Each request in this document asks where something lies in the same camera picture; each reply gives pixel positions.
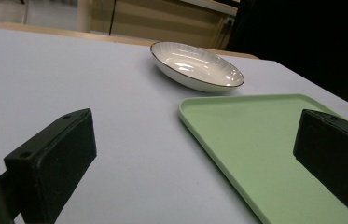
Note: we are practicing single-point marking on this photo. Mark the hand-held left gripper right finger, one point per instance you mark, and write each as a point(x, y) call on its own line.
point(336, 149)

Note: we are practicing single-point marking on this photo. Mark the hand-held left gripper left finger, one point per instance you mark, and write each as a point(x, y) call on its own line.
point(53, 161)

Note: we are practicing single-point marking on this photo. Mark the light green plastic tray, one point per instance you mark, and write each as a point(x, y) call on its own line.
point(255, 149)

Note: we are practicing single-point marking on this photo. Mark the black curtain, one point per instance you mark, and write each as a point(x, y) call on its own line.
point(305, 40)

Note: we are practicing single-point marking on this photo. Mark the white ribbed ceramic bowl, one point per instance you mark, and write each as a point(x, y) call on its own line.
point(199, 67)

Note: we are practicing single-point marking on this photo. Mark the beige wooden cabinet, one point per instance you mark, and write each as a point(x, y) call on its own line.
point(162, 21)

